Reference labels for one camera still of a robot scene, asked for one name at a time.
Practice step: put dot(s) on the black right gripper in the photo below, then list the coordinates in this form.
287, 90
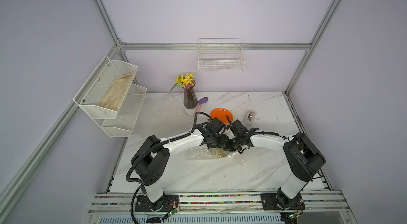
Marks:
227, 148

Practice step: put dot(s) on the white mesh two-tier shelf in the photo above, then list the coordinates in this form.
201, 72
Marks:
116, 124

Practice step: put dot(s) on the orange dinner plate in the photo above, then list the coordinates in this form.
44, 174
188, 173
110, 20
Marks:
224, 115

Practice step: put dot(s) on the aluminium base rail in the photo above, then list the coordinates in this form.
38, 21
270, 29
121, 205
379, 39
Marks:
315, 207

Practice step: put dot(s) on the yellow patterned dinner plate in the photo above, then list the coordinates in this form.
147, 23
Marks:
218, 152

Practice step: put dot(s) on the yellow artificial flowers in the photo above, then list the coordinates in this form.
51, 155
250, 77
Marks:
185, 81

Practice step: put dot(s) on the aluminium frame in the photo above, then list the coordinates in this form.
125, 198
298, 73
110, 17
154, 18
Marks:
22, 180

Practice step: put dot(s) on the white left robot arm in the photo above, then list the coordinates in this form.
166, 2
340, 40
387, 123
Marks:
150, 161

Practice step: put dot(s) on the white tape dispenser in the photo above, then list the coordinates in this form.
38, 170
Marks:
250, 116

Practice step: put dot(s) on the beige cloth in shelf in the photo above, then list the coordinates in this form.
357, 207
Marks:
116, 92

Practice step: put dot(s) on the white wire wall basket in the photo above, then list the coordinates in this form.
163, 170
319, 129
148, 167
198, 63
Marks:
220, 55

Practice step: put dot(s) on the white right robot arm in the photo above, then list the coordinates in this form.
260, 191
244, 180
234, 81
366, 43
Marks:
304, 158

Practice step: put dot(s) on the clear bubble wrap sheet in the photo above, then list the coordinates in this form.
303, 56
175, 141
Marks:
202, 153
163, 117

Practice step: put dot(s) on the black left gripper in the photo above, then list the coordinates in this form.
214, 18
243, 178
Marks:
222, 143

